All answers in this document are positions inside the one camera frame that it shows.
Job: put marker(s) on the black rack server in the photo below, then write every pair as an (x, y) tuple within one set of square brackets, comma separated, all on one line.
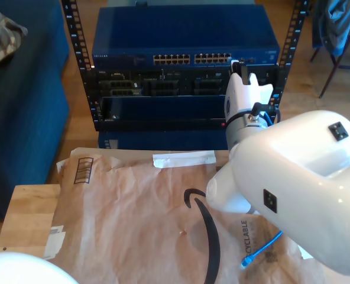
[(187, 77)]

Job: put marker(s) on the long white tape strip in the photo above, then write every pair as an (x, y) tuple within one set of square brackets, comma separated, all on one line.
[(184, 159)]

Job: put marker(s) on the blue box under rack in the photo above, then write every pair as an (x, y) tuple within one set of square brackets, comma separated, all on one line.
[(163, 140)]

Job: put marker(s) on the dark metal chair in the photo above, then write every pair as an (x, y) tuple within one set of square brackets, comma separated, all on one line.
[(330, 75)]

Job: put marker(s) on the blue-grey jacket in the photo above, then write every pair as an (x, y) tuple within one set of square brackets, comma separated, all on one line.
[(334, 26)]

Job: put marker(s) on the brown paper mailer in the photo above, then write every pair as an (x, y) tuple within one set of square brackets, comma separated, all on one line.
[(119, 222)]

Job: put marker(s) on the blue sofa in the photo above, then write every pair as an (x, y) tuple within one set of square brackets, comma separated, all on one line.
[(24, 118)]

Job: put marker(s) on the white shipping label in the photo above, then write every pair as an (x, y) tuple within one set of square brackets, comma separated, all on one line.
[(53, 242)]

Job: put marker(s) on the camouflage cloth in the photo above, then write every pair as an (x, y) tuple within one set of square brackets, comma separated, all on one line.
[(0, 38)]

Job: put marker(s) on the black perforated rack post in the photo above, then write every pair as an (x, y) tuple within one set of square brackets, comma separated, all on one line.
[(293, 35), (77, 35)]

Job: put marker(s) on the blue network switch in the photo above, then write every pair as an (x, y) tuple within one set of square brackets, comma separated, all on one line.
[(178, 29)]

